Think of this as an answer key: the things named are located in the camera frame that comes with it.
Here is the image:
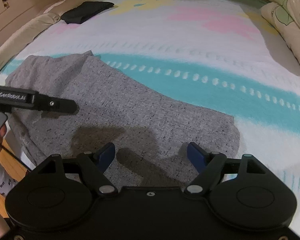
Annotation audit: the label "grey speckled pants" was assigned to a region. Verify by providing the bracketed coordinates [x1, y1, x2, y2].
[5, 51, 240, 187]

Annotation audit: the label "cream long pillow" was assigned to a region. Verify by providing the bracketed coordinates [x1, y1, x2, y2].
[0, 12, 61, 71]

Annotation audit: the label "folded black garment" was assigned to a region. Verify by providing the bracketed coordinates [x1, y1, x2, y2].
[61, 1, 114, 24]

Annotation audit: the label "pastel striped bed blanket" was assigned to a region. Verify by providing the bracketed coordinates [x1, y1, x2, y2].
[0, 0, 300, 235]

